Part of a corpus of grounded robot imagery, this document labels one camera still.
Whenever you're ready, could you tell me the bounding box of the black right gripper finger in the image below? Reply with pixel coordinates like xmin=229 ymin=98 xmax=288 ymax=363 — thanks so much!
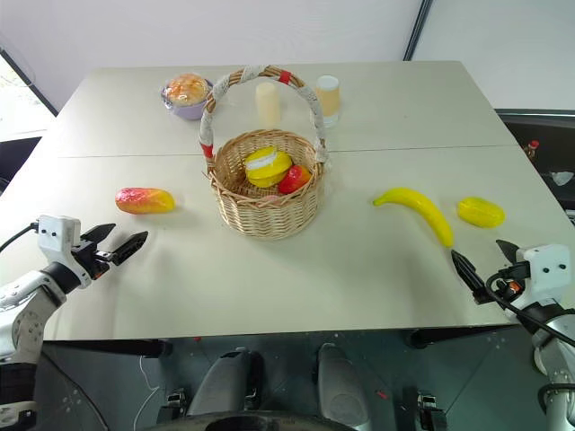
xmin=495 ymin=239 xmax=522 ymax=265
xmin=450 ymin=249 xmax=490 ymax=305

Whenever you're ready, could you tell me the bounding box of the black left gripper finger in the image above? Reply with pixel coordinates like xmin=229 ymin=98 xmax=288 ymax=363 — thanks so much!
xmin=79 ymin=223 xmax=118 ymax=246
xmin=110 ymin=230 xmax=150 ymax=267

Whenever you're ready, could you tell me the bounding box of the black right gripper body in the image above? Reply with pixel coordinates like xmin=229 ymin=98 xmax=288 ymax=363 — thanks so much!
xmin=485 ymin=260 xmax=533 ymax=308

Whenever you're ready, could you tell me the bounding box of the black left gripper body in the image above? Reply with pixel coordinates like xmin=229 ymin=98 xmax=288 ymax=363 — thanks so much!
xmin=69 ymin=241 xmax=114 ymax=282

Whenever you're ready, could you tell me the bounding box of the yellow toy starfruit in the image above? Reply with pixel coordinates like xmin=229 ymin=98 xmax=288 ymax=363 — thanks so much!
xmin=456 ymin=196 xmax=508 ymax=229

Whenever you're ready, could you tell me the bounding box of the yellow star fruit with white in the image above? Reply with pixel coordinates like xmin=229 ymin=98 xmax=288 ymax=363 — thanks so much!
xmin=243 ymin=145 xmax=295 ymax=189

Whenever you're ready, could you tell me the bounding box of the red and yellow mango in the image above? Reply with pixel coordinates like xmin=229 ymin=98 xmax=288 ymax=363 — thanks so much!
xmin=114 ymin=187 xmax=177 ymax=216

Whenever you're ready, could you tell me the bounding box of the yellow banana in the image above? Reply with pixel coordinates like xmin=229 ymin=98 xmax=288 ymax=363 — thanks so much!
xmin=372 ymin=187 xmax=456 ymax=249

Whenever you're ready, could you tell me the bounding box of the purple bowl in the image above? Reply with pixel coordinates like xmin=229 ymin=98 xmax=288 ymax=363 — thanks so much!
xmin=160 ymin=78 xmax=216 ymax=121

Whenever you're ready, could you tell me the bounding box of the grey rounded robot leg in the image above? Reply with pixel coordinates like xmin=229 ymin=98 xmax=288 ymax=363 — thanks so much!
xmin=316 ymin=342 xmax=373 ymax=431
xmin=185 ymin=348 xmax=264 ymax=418

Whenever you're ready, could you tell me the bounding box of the wrapped golden bread bun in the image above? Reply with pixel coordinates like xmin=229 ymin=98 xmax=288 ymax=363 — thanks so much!
xmin=164 ymin=73 xmax=212 ymax=108

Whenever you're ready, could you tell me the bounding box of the red apple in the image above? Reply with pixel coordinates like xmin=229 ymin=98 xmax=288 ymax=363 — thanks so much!
xmin=277 ymin=164 xmax=314 ymax=196

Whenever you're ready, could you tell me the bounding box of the cream cylindrical cup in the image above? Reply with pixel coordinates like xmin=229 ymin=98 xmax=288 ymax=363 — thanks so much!
xmin=254 ymin=82 xmax=283 ymax=129

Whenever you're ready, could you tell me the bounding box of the cup with orange juice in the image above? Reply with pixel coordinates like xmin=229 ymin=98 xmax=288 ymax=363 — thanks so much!
xmin=314 ymin=75 xmax=342 ymax=129

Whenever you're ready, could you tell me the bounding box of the black slanted pole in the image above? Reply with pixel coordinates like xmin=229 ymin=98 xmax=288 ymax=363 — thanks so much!
xmin=402 ymin=0 xmax=436 ymax=62

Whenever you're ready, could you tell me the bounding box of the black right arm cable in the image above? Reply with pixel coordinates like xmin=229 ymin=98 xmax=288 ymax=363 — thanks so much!
xmin=485 ymin=272 xmax=575 ymax=348

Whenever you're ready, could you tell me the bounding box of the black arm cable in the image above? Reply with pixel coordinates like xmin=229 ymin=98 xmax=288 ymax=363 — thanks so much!
xmin=0 ymin=221 xmax=40 ymax=253
xmin=485 ymin=272 xmax=575 ymax=348

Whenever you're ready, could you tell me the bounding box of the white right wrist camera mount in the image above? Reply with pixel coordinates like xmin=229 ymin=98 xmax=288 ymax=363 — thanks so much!
xmin=515 ymin=243 xmax=573 ymax=312

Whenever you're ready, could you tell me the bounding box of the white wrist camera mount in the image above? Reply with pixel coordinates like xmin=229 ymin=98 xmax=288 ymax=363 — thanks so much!
xmin=36 ymin=215 xmax=93 ymax=289
xmin=515 ymin=243 xmax=573 ymax=312

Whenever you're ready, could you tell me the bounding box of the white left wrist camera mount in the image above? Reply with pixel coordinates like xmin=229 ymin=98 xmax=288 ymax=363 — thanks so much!
xmin=36 ymin=215 xmax=93 ymax=289

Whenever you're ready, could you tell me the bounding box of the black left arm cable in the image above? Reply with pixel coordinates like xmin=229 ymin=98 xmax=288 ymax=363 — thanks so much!
xmin=0 ymin=221 xmax=40 ymax=253

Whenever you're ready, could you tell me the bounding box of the black table frame bar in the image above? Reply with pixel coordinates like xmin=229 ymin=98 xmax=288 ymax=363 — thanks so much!
xmin=41 ymin=339 xmax=174 ymax=359

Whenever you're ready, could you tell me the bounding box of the woven wicker basket with handle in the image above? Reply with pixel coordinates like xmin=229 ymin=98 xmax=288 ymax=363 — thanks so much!
xmin=199 ymin=65 xmax=330 ymax=241

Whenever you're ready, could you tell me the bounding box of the thin white cable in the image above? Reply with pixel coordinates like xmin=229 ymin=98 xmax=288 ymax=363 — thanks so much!
xmin=133 ymin=355 xmax=162 ymax=426

